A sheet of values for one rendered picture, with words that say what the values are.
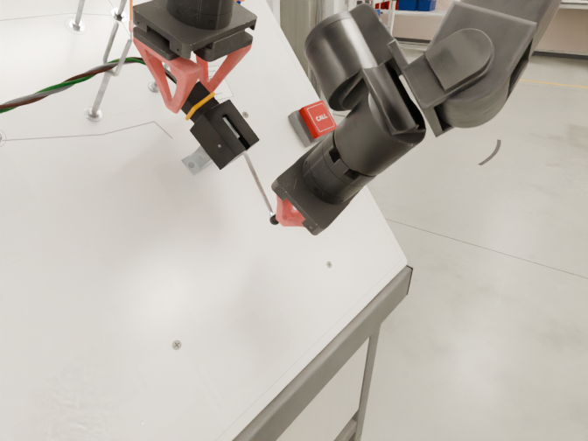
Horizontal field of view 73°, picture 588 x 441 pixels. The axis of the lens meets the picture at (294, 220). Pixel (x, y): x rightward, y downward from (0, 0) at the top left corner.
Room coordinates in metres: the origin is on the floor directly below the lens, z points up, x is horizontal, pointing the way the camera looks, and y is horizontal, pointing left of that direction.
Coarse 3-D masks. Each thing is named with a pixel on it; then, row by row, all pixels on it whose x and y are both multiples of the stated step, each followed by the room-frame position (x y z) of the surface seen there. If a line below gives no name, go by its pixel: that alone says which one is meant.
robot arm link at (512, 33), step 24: (480, 0) 0.31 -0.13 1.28; (504, 0) 0.30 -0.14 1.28; (528, 0) 0.29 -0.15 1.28; (552, 0) 0.29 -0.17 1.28; (456, 24) 0.30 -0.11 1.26; (480, 24) 0.29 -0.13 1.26; (504, 24) 0.29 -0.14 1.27; (528, 24) 0.28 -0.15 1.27; (504, 48) 0.28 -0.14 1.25; (528, 48) 0.30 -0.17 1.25; (504, 72) 0.27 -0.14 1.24; (456, 96) 0.27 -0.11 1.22; (480, 96) 0.26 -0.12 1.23; (504, 96) 0.30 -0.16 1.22; (456, 120) 0.30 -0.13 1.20; (480, 120) 0.30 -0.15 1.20
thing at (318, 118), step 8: (312, 104) 0.59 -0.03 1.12; (320, 104) 0.60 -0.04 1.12; (304, 112) 0.57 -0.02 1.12; (312, 112) 0.58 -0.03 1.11; (320, 112) 0.59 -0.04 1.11; (328, 112) 0.60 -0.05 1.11; (304, 120) 0.57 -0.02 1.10; (312, 120) 0.57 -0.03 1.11; (320, 120) 0.58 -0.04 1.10; (328, 120) 0.59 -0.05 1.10; (312, 128) 0.56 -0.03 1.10; (320, 128) 0.57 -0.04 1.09; (328, 128) 0.58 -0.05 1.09
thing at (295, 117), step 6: (294, 114) 0.58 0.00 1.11; (294, 120) 0.58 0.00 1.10; (300, 120) 0.58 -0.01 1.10; (294, 126) 0.58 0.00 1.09; (300, 126) 0.58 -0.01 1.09; (306, 126) 0.58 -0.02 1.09; (300, 132) 0.58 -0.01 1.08; (306, 132) 0.57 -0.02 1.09; (330, 132) 0.60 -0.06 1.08; (300, 138) 0.57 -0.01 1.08; (306, 138) 0.57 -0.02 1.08; (312, 138) 0.57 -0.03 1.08; (318, 138) 0.58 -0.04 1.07; (306, 144) 0.57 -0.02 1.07
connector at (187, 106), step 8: (192, 88) 0.43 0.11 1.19; (200, 88) 0.44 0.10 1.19; (192, 96) 0.42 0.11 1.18; (200, 96) 0.43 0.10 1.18; (184, 104) 0.42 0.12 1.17; (192, 104) 0.42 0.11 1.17; (208, 104) 0.43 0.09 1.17; (216, 104) 0.43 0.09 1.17; (184, 112) 0.43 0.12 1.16; (200, 112) 0.41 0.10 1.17; (192, 120) 0.42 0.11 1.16
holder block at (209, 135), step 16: (208, 112) 0.41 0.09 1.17; (224, 112) 0.42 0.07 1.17; (192, 128) 0.42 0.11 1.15; (208, 128) 0.40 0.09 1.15; (224, 128) 0.40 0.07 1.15; (240, 128) 0.42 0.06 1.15; (208, 144) 0.41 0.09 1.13; (224, 144) 0.39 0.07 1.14; (240, 144) 0.40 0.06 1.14; (224, 160) 0.40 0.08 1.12
